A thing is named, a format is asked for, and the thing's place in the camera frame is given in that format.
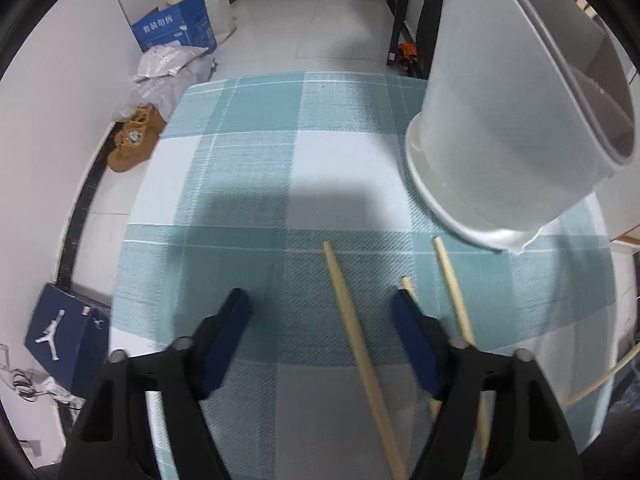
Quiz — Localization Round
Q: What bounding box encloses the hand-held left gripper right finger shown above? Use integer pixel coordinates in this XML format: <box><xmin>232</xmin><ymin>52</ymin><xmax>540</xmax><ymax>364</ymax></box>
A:
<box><xmin>390</xmin><ymin>287</ymin><xmax>586</xmax><ymax>480</ymax></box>

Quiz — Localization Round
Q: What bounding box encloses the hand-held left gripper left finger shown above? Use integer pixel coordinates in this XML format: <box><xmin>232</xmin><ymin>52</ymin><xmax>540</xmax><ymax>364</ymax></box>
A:
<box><xmin>57</xmin><ymin>287</ymin><xmax>253</xmax><ymax>480</ymax></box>

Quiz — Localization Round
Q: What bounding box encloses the light wooden chopstick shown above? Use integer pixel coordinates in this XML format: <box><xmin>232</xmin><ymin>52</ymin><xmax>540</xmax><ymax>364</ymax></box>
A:
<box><xmin>432</xmin><ymin>236</ymin><xmax>491</xmax><ymax>461</ymax></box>
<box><xmin>322</xmin><ymin>241</ymin><xmax>408</xmax><ymax>480</ymax></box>
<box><xmin>401</xmin><ymin>276</ymin><xmax>443</xmax><ymax>423</ymax></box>

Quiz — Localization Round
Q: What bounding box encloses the white translucent utensil holder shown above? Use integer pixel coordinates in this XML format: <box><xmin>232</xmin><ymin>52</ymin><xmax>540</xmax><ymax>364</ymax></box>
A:
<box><xmin>404</xmin><ymin>0</ymin><xmax>637</xmax><ymax>253</ymax></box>

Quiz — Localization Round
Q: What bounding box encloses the teal white checkered tablecloth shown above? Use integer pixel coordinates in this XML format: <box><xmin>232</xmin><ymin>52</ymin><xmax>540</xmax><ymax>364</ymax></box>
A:
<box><xmin>107</xmin><ymin>71</ymin><xmax>621</xmax><ymax>480</ymax></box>

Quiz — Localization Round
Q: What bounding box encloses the dark blue shoe box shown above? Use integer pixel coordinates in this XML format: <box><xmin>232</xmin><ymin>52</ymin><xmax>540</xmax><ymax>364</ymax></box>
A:
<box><xmin>24</xmin><ymin>282</ymin><xmax>112</xmax><ymax>398</ymax></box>

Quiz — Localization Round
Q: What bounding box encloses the brown suede shoe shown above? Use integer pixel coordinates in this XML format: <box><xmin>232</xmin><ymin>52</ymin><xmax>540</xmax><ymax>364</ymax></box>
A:
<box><xmin>122</xmin><ymin>102</ymin><xmax>168</xmax><ymax>148</ymax></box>
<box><xmin>109</xmin><ymin>130</ymin><xmax>156</xmax><ymax>173</ymax></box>

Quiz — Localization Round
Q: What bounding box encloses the grey translucent plastic bag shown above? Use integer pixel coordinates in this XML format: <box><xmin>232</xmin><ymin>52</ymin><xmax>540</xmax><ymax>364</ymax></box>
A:
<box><xmin>112</xmin><ymin>57</ymin><xmax>218</xmax><ymax>121</ymax></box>

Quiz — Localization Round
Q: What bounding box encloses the white plastic bag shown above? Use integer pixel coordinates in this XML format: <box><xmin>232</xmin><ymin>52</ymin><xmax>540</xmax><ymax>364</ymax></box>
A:
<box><xmin>132</xmin><ymin>44</ymin><xmax>210</xmax><ymax>83</ymax></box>

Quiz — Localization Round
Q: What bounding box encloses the orange and black item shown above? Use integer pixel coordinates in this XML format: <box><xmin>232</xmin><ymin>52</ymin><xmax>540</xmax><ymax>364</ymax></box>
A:
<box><xmin>396</xmin><ymin>42</ymin><xmax>421</xmax><ymax>68</ymax></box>

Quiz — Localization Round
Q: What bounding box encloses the blue cardboard box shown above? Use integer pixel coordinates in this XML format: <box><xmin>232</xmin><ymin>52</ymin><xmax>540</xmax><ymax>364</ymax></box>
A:
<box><xmin>131</xmin><ymin>0</ymin><xmax>218</xmax><ymax>53</ymax></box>

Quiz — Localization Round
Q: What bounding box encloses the beige canvas bag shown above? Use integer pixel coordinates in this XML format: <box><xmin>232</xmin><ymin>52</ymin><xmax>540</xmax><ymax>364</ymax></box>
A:
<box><xmin>164</xmin><ymin>0</ymin><xmax>238</xmax><ymax>43</ymax></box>

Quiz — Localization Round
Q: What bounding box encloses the black metal rack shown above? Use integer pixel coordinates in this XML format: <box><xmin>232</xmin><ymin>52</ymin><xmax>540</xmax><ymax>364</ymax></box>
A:
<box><xmin>386</xmin><ymin>0</ymin><xmax>417</xmax><ymax>68</ymax></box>

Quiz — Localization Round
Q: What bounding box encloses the cream cable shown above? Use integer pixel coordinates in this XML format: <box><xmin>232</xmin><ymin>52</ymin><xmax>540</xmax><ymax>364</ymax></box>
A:
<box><xmin>562</xmin><ymin>342</ymin><xmax>640</xmax><ymax>407</ymax></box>

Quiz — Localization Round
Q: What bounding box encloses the tangle of white cables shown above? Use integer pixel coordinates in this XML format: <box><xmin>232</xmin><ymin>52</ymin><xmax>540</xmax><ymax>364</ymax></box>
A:
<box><xmin>0</xmin><ymin>344</ymin><xmax>83</xmax><ymax>408</ymax></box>

